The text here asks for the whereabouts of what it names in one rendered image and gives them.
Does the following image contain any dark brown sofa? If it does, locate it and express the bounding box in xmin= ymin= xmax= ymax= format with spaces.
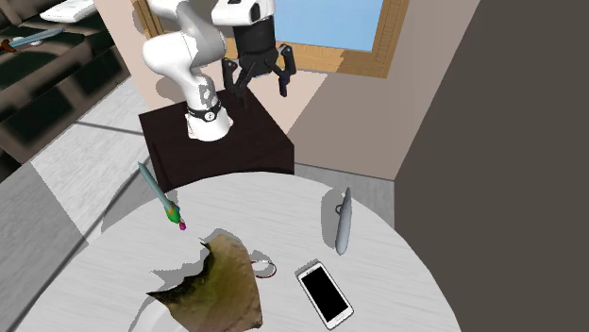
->
xmin=0 ymin=0 xmax=133 ymax=183

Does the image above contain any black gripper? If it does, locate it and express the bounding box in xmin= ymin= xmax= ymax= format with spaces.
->
xmin=221 ymin=20 xmax=298 ymax=100

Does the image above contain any brown crumpled bag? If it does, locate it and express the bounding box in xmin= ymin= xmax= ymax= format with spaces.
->
xmin=145 ymin=232 xmax=265 ymax=332

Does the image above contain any grey oblong object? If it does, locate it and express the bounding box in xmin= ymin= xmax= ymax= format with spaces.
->
xmin=334 ymin=186 xmax=354 ymax=257

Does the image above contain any dark robot stand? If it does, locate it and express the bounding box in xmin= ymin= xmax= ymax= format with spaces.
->
xmin=139 ymin=88 xmax=296 ymax=193

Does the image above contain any wooden framed window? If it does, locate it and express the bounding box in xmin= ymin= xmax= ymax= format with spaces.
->
xmin=130 ymin=0 xmax=412 ymax=80

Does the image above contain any white smartphone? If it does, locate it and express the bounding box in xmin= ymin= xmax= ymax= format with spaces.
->
xmin=295 ymin=259 xmax=356 ymax=332

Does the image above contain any round white table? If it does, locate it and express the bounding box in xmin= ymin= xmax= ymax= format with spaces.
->
xmin=13 ymin=171 xmax=464 ymax=332

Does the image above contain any brown white ring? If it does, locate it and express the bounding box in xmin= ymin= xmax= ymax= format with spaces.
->
xmin=250 ymin=258 xmax=278 ymax=280

